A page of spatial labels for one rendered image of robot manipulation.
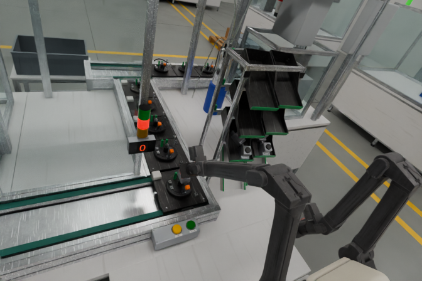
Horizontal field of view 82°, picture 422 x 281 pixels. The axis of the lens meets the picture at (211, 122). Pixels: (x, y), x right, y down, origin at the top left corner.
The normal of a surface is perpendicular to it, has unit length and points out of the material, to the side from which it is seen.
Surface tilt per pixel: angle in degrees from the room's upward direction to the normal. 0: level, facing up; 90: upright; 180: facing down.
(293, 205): 69
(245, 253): 0
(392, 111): 90
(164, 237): 0
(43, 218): 0
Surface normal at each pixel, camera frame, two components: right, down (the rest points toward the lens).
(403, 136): -0.88, 0.07
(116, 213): 0.24, -0.78
